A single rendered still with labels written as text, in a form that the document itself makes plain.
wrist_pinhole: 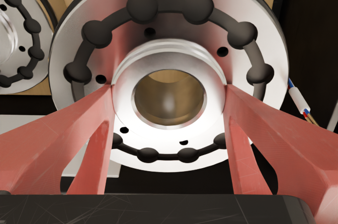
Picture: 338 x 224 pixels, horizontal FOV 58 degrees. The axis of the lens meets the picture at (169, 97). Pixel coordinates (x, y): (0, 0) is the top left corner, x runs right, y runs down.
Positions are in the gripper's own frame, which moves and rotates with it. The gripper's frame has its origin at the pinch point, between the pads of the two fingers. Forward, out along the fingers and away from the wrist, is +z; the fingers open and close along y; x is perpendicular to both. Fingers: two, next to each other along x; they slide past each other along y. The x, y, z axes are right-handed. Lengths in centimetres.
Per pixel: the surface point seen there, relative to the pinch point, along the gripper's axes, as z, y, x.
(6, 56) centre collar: 8.7, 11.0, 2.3
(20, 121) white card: 8.8, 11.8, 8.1
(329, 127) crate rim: 1.7, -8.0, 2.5
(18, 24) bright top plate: 9.1, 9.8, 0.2
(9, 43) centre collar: 8.6, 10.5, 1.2
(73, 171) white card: 3.7, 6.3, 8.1
